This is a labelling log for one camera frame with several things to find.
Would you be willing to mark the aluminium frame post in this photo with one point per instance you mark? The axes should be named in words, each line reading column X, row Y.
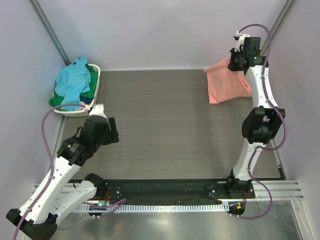
column 281, row 17
column 49, row 30

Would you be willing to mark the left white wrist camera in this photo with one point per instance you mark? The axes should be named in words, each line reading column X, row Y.
column 97, row 110

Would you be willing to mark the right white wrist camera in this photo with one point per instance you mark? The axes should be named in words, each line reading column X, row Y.
column 240, row 38

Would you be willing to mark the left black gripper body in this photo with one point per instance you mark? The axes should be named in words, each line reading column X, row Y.
column 100, row 139

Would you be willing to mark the white slotted cable duct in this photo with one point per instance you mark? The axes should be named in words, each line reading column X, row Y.
column 224, row 207

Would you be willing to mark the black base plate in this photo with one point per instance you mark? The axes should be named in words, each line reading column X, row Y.
column 174, row 192

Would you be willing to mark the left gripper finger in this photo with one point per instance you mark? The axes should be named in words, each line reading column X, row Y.
column 112, row 126
column 111, row 139

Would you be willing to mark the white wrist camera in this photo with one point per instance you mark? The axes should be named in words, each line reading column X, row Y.
column 240, row 38
column 97, row 110

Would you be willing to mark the right aluminium frame post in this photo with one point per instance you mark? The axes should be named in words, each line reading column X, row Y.
column 281, row 17

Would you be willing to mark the green t shirt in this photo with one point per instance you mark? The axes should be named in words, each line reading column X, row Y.
column 56, row 100

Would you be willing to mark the salmon pink t shirt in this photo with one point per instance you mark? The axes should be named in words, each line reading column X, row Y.
column 224, row 85

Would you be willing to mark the left aluminium frame post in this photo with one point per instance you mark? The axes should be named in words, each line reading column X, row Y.
column 49, row 30

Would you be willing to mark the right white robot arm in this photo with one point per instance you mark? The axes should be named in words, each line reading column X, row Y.
column 265, row 119

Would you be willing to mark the white plastic laundry basket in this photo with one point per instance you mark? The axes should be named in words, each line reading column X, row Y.
column 90, row 97

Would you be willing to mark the light blue t shirt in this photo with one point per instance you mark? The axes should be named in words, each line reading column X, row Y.
column 73, row 80

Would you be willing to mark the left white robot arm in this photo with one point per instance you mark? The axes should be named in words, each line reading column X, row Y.
column 40, row 216

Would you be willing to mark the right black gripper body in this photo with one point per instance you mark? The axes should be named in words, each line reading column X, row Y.
column 235, row 59

